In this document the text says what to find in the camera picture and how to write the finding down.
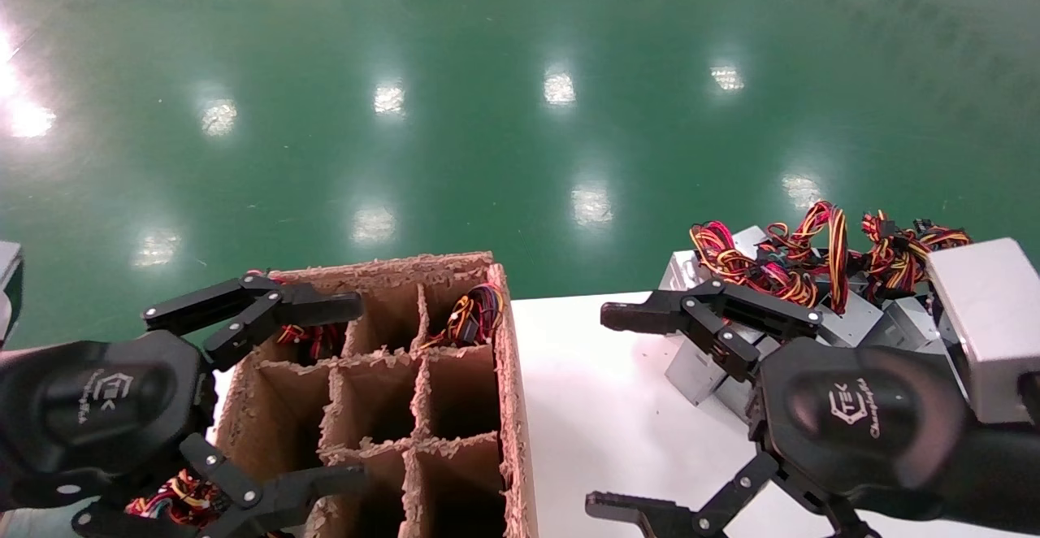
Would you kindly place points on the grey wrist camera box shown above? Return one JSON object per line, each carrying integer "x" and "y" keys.
{"x": 987, "y": 327}

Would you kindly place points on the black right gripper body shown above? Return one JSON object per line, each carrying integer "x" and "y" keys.
{"x": 861, "y": 424}

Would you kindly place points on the brown cardboard divider box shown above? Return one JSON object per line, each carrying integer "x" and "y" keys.
{"x": 455, "y": 392}

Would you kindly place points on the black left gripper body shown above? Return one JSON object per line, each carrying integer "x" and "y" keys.
{"x": 97, "y": 416}

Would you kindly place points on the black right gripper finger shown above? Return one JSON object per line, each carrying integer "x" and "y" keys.
{"x": 650, "y": 518}
{"x": 731, "y": 310}

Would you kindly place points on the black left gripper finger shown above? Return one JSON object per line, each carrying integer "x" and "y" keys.
{"x": 268, "y": 306}
{"x": 280, "y": 493}

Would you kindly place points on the grey metal power supply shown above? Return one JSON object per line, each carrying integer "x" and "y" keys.
{"x": 678, "y": 271}
{"x": 738, "y": 398}
{"x": 691, "y": 371}
{"x": 910, "y": 323}
{"x": 853, "y": 323}

